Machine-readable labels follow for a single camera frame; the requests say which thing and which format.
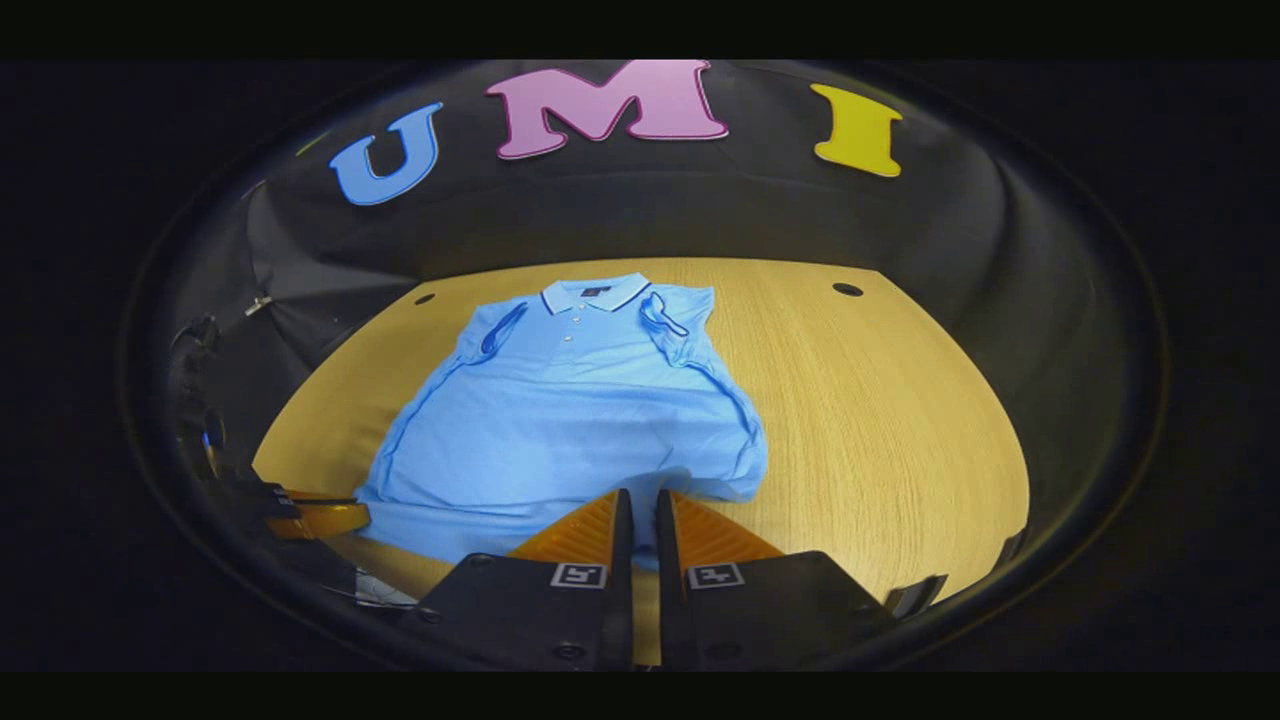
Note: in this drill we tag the light blue T-shirt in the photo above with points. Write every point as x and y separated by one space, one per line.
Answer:
560 420

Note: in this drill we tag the black backdrop cloth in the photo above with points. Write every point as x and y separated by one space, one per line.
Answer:
750 210

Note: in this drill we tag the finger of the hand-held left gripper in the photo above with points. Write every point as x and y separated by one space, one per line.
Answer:
325 518
380 592

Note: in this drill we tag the small silver backdrop clip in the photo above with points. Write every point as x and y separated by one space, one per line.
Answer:
258 304

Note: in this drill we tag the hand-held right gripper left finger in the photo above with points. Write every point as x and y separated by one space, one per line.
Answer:
600 610

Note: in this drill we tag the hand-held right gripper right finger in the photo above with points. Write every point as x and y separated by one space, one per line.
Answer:
690 620

